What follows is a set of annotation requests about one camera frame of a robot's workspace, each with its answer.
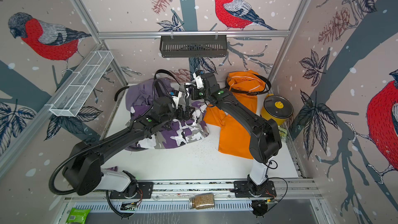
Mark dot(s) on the green wipes packet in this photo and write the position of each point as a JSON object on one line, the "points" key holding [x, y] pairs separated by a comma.
{"points": [[78, 216]]}

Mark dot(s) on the yellow cooking pot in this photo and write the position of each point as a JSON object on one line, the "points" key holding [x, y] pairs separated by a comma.
{"points": [[267, 116]]}

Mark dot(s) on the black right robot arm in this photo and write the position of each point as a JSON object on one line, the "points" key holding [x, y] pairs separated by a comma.
{"points": [[265, 141]]}

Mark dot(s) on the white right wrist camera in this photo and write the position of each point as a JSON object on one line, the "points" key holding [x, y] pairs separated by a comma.
{"points": [[198, 81]]}

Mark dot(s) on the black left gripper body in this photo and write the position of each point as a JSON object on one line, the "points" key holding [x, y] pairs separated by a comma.
{"points": [[175, 114]]}

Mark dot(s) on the jar of brown grains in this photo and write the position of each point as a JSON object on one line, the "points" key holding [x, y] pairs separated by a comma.
{"points": [[202, 201]]}

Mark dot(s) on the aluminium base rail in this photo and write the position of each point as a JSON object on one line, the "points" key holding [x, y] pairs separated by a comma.
{"points": [[165, 196]]}

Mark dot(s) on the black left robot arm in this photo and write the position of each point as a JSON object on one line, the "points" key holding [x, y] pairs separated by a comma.
{"points": [[81, 172]]}

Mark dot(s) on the green snack packet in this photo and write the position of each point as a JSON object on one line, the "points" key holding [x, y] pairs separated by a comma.
{"points": [[283, 134]]}

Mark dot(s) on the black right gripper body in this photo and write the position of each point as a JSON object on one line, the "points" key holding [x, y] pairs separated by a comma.
{"points": [[202, 93]]}

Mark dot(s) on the lilac purple trousers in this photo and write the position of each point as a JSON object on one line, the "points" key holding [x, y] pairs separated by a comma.
{"points": [[139, 97]]}

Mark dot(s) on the orange trousers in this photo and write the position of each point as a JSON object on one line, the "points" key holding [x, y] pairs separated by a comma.
{"points": [[234, 139]]}

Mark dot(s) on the white wire mesh shelf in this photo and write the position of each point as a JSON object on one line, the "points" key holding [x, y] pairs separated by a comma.
{"points": [[72, 99]]}

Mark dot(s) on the black hanging wire basket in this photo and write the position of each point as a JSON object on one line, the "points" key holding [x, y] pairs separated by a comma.
{"points": [[194, 46]]}

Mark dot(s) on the purple candy packet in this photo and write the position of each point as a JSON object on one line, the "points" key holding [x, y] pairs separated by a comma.
{"points": [[115, 169]]}

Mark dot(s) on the glass lid with yellow knob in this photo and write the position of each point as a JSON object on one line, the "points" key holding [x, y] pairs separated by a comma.
{"points": [[278, 106]]}

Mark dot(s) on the purple camouflage trousers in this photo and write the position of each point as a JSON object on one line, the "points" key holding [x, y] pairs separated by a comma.
{"points": [[177, 133]]}

